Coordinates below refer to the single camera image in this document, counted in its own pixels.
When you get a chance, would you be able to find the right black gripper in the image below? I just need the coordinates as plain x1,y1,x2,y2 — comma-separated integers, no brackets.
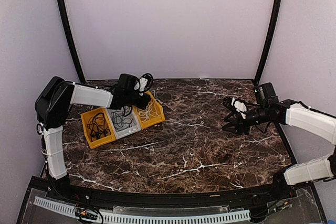
222,105,268,135

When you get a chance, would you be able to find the thick black cable bundle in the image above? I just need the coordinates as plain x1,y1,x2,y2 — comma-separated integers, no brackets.
87,112,111,141

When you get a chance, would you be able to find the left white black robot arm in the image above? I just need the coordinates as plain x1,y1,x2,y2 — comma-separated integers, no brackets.
35,73,154,180

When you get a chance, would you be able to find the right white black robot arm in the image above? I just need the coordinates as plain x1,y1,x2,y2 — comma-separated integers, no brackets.
222,82,335,200

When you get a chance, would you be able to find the yellow bin near back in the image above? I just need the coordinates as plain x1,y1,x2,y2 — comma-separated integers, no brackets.
133,90,165,130

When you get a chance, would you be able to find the yellow bin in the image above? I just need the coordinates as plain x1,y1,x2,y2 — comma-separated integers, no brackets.
81,108,117,149
133,90,165,130

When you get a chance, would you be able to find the white plastic bin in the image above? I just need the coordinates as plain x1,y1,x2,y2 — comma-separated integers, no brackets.
106,107,141,140

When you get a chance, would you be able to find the yellow bin near front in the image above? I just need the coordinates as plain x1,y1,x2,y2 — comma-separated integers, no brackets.
81,108,117,149

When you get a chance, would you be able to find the small circuit board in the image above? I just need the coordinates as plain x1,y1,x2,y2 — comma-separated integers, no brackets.
75,207,99,220

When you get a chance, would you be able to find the white slotted cable duct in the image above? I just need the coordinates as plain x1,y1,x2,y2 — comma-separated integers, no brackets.
33,196,251,223

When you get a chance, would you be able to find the right black frame post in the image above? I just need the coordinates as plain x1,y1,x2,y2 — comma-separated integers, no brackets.
254,0,281,85

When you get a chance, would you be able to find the black frame post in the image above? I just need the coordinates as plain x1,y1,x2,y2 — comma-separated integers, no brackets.
57,0,86,83
254,0,281,85

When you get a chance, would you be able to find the black front rail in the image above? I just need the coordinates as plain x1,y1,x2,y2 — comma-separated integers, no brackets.
31,176,313,210

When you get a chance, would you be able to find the left black frame post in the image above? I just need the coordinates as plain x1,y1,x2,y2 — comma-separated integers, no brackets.
57,0,86,83

